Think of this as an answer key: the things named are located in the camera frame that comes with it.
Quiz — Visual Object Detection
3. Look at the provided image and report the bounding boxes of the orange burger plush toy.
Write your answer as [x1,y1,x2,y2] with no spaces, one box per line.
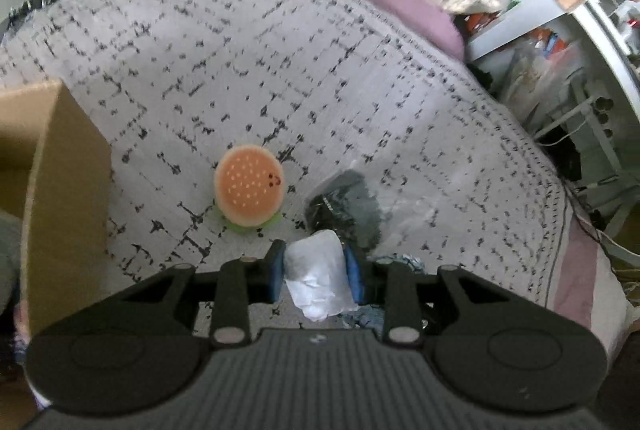
[214,144,285,228]

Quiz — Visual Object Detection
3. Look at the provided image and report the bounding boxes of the brown cardboard box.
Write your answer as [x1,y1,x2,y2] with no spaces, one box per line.
[1,80,111,337]

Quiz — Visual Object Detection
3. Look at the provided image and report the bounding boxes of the dark grey bagged cloth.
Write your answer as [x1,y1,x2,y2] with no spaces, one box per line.
[304,170,383,254]

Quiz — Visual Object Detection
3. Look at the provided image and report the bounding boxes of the white desk shelf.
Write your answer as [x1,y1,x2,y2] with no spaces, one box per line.
[466,0,639,222]

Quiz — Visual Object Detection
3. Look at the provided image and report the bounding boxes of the white plastic item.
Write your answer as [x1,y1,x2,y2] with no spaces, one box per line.
[284,230,357,322]

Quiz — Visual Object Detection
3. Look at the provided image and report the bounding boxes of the blue grey knitted cloth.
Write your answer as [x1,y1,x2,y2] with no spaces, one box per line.
[339,251,432,334]

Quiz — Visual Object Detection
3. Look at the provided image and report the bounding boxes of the patterned grey bedspread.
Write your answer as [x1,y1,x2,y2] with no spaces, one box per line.
[1,0,628,349]

